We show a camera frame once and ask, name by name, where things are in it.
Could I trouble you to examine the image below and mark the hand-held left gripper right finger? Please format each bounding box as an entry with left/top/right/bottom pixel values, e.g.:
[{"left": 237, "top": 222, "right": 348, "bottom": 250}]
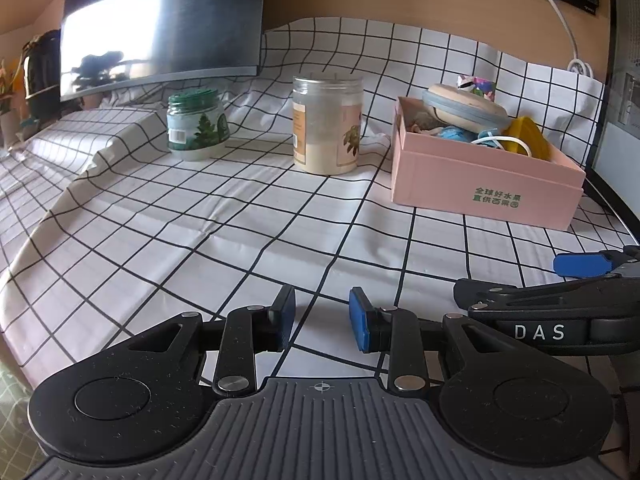
[{"left": 348, "top": 286, "right": 521, "bottom": 393}]

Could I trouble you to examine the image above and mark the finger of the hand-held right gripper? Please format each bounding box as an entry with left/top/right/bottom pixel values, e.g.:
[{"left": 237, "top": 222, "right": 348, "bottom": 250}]
[
  {"left": 454, "top": 276, "right": 640, "bottom": 318},
  {"left": 554, "top": 246, "right": 640, "bottom": 278}
]

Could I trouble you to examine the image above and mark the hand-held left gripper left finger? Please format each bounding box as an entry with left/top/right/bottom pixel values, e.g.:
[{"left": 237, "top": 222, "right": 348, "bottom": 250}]
[{"left": 127, "top": 284, "right": 297, "bottom": 396}]

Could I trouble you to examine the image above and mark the pink cardboard box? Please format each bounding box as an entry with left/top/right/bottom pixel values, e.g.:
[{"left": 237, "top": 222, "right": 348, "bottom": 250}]
[{"left": 390, "top": 96, "right": 587, "bottom": 233}]

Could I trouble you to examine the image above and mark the yellow cartoon toy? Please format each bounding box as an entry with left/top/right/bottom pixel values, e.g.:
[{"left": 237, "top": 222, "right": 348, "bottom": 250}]
[{"left": 502, "top": 116, "right": 554, "bottom": 162}]

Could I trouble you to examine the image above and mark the teal soft item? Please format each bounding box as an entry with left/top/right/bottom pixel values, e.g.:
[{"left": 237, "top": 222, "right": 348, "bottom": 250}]
[{"left": 477, "top": 130, "right": 507, "bottom": 152}]

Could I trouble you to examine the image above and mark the light blue tissue packet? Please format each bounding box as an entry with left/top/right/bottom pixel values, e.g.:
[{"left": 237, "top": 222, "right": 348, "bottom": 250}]
[{"left": 439, "top": 126, "right": 481, "bottom": 144}]

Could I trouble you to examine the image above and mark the round beige zipper pouch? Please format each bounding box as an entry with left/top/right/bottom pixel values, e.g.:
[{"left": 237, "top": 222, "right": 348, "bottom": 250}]
[{"left": 421, "top": 84, "right": 511, "bottom": 134}]

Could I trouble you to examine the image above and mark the colourful patterned pouch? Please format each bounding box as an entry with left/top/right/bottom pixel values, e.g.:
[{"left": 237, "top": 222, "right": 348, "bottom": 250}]
[{"left": 456, "top": 75, "right": 497, "bottom": 104}]

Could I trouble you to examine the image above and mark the grey brown soft item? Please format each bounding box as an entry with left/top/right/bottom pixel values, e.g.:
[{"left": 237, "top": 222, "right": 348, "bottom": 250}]
[{"left": 406, "top": 110, "right": 442, "bottom": 137}]

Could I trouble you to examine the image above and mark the checked tablecloth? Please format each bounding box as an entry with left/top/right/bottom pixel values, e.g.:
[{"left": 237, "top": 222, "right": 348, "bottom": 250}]
[{"left": 0, "top": 16, "right": 636, "bottom": 396}]

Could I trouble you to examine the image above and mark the grey computer case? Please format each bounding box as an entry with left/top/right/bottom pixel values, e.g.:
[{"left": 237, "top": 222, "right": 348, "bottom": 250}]
[{"left": 600, "top": 0, "right": 640, "bottom": 177}]

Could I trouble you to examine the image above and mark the clear plastic jar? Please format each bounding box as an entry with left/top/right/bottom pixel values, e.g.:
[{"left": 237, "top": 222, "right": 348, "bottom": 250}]
[{"left": 291, "top": 75, "right": 363, "bottom": 176}]

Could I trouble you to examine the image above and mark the green lid jar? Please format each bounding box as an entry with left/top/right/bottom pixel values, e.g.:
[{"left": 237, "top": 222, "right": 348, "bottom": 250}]
[{"left": 166, "top": 89, "right": 231, "bottom": 162}]

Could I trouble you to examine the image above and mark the green cutting mat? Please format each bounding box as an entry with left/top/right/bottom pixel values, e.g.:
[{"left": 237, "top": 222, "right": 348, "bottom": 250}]
[{"left": 0, "top": 352, "right": 38, "bottom": 458}]

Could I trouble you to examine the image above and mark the computer monitor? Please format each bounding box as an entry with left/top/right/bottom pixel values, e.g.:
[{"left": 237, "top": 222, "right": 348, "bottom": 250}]
[{"left": 59, "top": 0, "right": 267, "bottom": 104}]

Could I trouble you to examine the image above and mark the black bag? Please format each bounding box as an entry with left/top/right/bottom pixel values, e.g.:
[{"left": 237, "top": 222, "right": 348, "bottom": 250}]
[{"left": 21, "top": 30, "right": 63, "bottom": 117}]

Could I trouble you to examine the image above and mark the white power cable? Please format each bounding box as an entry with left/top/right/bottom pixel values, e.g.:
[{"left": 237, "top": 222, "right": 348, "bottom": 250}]
[{"left": 515, "top": 0, "right": 597, "bottom": 80}]

